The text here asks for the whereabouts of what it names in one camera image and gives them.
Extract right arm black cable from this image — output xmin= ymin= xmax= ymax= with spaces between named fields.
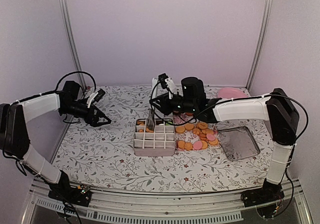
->
xmin=194 ymin=95 xmax=310 ymax=145

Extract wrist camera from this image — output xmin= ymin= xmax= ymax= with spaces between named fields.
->
xmin=86 ymin=89 xmax=106 ymax=108
xmin=158 ymin=73 xmax=178 ymax=100

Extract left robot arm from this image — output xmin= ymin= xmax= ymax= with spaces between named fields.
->
xmin=0 ymin=81 xmax=111 ymax=201

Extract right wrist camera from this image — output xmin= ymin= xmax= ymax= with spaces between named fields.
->
xmin=158 ymin=73 xmax=178 ymax=100

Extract metal serving tongs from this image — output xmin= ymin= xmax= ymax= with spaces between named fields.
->
xmin=146 ymin=76 xmax=160 ymax=130

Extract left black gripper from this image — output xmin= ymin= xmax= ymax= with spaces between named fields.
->
xmin=61 ymin=100 xmax=112 ymax=127

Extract pink plate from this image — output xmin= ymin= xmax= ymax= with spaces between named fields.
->
xmin=217 ymin=87 xmax=247 ymax=99

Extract orange swirl cookie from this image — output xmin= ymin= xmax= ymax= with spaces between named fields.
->
xmin=137 ymin=120 xmax=145 ymax=125

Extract aluminium front rail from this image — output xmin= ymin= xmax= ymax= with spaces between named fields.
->
xmin=21 ymin=179 xmax=315 ymax=224

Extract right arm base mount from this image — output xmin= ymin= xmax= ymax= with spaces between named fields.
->
xmin=240 ymin=182 xmax=285 ymax=207

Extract silver tin lid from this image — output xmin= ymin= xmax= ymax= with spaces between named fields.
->
xmin=218 ymin=126 xmax=261 ymax=162

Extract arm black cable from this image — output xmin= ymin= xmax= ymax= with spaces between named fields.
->
xmin=54 ymin=70 xmax=97 ymax=95
xmin=194 ymin=95 xmax=310 ymax=145

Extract pink round cookie right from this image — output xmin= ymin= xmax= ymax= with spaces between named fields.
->
xmin=206 ymin=133 xmax=216 ymax=142

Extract left aluminium frame post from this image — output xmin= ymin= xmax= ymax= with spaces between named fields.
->
xmin=55 ymin=0 xmax=87 ymax=87

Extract right aluminium frame post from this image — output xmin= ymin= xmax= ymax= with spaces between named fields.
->
xmin=245 ymin=0 xmax=273 ymax=91

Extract brown flower cookie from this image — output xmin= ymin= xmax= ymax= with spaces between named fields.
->
xmin=156 ymin=121 xmax=164 ymax=126

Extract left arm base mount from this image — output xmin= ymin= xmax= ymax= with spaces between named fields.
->
xmin=48 ymin=184 xmax=92 ymax=207

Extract aluminium frame post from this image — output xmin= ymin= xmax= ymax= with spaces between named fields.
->
xmin=245 ymin=0 xmax=273 ymax=91
xmin=55 ymin=0 xmax=87 ymax=87

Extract metal tin with white dividers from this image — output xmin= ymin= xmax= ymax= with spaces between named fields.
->
xmin=133 ymin=118 xmax=176 ymax=157

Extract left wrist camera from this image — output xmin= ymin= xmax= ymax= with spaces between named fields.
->
xmin=86 ymin=89 xmax=106 ymax=108

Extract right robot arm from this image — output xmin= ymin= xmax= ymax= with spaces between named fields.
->
xmin=149 ymin=73 xmax=300 ymax=202

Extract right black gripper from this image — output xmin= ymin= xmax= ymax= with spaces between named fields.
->
xmin=150 ymin=92 xmax=197 ymax=116

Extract floral tablecloth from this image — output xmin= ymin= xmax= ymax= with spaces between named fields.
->
xmin=53 ymin=85 xmax=274 ymax=193

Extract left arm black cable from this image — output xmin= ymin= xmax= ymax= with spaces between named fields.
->
xmin=54 ymin=70 xmax=97 ymax=95

